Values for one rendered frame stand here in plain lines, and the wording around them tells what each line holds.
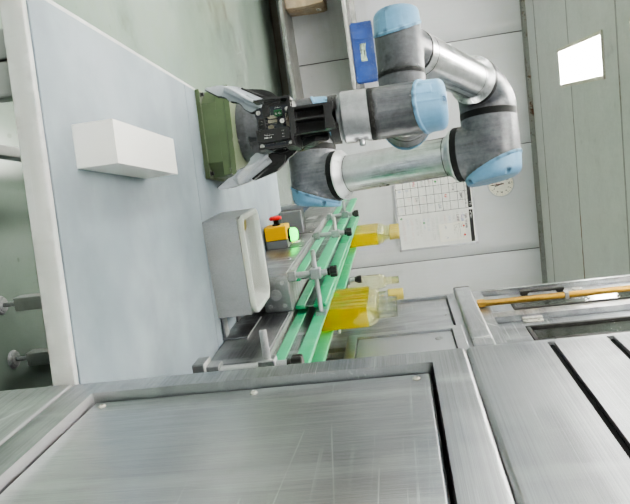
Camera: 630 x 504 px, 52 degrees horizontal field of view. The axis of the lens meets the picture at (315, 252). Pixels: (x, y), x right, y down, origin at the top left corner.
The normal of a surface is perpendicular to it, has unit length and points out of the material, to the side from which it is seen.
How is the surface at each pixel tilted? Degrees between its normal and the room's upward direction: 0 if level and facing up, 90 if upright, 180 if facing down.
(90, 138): 90
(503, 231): 90
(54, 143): 0
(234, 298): 90
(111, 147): 90
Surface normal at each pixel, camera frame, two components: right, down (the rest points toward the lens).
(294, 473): -0.14, -0.97
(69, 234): 0.98, -0.11
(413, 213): -0.11, 0.19
